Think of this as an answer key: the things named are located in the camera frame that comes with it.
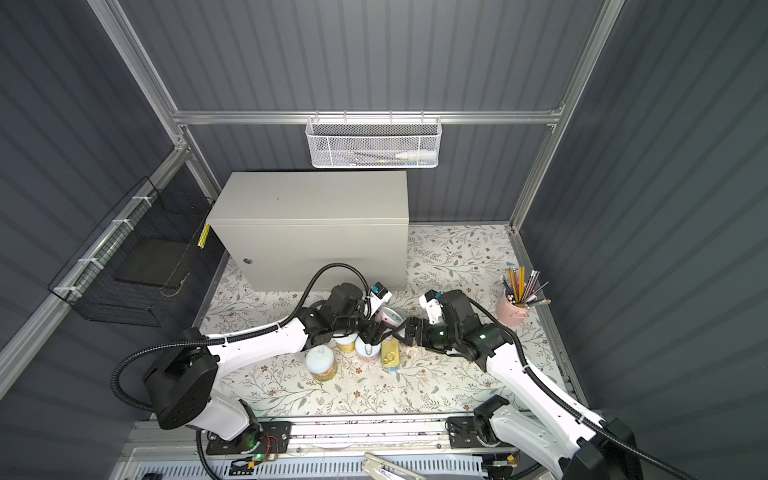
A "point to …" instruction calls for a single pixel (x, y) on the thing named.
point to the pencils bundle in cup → (522, 292)
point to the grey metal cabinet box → (273, 231)
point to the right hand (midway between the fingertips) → (408, 339)
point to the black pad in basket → (154, 263)
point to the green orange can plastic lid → (319, 358)
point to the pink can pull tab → (366, 349)
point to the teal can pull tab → (390, 313)
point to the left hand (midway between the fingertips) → (389, 320)
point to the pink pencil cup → (508, 313)
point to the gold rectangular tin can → (390, 352)
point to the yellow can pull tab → (346, 340)
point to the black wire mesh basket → (87, 284)
